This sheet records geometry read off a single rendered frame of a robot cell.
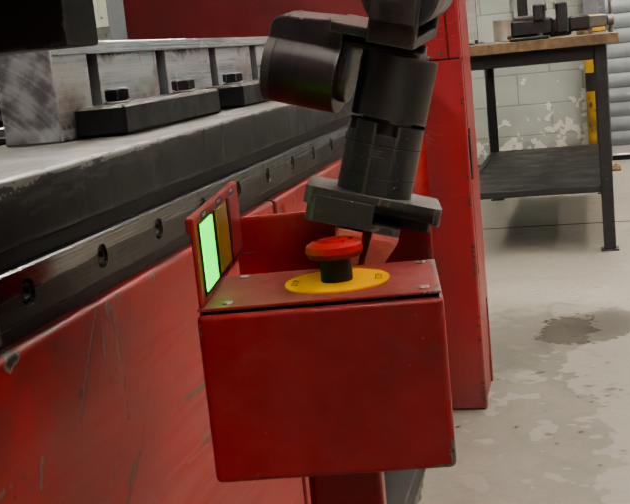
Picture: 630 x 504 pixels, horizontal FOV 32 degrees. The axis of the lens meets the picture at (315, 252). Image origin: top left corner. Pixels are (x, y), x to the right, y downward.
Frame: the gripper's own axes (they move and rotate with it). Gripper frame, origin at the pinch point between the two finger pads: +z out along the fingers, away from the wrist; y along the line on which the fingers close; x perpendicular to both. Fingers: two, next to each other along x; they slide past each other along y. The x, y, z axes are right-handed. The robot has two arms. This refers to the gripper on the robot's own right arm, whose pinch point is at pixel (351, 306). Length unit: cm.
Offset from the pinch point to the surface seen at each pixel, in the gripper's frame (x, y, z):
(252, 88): -67, 17, -11
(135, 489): 1.0, 14.2, 17.9
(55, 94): -20.6, 30.9, -10.0
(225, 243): 4.6, 10.1, -4.0
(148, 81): -45, 27, -11
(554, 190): -381, -84, 24
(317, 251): 11.2, 3.2, -5.9
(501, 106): -708, -95, 3
